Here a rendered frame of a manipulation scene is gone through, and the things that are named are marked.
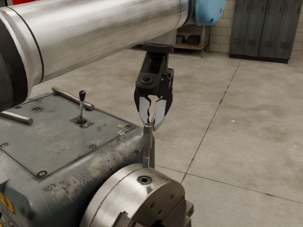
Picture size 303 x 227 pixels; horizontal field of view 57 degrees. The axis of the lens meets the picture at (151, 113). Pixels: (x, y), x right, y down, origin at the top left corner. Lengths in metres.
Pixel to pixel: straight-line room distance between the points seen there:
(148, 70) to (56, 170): 0.36
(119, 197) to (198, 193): 1.88
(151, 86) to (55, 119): 0.53
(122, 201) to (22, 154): 0.33
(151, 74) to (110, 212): 0.34
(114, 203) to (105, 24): 0.48
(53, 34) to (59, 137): 0.66
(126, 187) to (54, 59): 0.49
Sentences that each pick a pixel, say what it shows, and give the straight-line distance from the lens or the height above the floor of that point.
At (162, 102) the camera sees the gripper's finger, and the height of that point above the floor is 1.44.
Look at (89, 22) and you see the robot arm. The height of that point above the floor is 1.66.
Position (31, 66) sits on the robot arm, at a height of 1.64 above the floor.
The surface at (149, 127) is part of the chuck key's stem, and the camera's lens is 0.64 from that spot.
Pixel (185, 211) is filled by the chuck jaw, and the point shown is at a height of 1.11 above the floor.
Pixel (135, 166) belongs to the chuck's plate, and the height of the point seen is 1.23.
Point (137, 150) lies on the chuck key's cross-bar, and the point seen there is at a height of 1.38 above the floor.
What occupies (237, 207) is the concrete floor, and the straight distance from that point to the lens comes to 2.50.
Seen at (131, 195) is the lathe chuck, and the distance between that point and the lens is 0.69.
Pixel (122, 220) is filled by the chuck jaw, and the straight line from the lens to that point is 0.69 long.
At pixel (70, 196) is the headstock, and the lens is 0.74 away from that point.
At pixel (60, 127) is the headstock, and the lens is 0.96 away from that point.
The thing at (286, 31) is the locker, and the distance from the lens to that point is 6.55.
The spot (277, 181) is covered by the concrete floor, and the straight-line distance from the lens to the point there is 2.88.
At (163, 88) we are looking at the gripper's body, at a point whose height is 1.47.
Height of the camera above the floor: 1.70
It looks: 27 degrees down
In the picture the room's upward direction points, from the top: straight up
